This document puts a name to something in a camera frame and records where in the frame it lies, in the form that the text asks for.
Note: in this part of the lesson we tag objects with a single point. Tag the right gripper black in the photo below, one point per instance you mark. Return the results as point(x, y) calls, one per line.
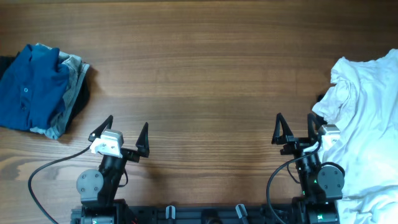
point(298, 146)

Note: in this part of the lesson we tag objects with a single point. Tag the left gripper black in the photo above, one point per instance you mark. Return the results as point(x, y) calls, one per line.
point(142, 143)

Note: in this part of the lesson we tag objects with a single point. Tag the white polo shirt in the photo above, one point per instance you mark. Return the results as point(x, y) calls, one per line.
point(362, 103)

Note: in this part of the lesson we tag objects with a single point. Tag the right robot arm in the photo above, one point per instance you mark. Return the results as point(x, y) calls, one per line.
point(321, 182)

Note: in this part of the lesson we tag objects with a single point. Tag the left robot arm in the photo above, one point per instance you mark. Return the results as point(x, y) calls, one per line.
point(98, 187)

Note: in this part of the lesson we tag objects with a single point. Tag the black garment right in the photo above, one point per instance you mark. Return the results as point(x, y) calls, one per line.
point(319, 110)

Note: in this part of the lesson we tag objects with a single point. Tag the grey folded garment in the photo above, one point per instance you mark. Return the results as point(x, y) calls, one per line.
point(75, 97)

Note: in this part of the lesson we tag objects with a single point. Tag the blue folded polo shirt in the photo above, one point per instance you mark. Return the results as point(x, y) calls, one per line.
point(32, 89)

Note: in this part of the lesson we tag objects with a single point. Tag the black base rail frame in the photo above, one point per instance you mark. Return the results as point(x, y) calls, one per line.
point(283, 213)

